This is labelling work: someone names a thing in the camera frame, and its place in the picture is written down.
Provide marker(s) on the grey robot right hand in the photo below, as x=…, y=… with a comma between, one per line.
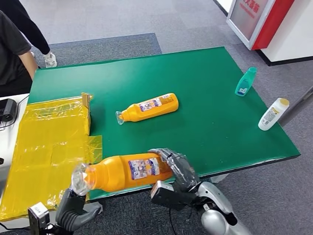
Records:
x=182, y=172

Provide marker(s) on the seated person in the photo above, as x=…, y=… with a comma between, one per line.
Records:
x=12, y=52

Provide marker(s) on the teal plastic bottle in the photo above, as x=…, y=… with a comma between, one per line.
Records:
x=245, y=82

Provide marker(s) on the orange bottle with clear cap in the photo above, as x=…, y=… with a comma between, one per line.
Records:
x=115, y=173
x=151, y=107

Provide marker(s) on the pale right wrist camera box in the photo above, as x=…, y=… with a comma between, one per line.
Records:
x=162, y=194

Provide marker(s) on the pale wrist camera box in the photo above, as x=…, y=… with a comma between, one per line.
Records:
x=38, y=215
x=162, y=194

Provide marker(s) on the grey metal pole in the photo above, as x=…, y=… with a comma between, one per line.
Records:
x=297, y=105

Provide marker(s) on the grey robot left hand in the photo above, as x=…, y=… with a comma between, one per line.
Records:
x=71, y=211

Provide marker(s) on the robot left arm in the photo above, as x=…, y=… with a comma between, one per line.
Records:
x=57, y=230

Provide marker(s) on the yellow taped cardboard box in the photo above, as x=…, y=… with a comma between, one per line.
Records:
x=46, y=146

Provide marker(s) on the standing person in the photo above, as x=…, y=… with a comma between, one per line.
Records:
x=26, y=22

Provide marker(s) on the green table mat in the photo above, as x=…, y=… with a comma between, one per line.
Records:
x=195, y=77

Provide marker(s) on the black desktop device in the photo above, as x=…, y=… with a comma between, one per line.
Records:
x=7, y=110

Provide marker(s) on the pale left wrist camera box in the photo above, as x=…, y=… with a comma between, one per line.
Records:
x=38, y=215

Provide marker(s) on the red and white display cabinet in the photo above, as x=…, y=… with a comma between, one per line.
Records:
x=260, y=22

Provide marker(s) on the white table base foot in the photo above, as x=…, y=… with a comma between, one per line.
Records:
x=93, y=207
x=219, y=178

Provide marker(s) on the white bottle with yellow cap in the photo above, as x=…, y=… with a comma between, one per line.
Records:
x=273, y=114

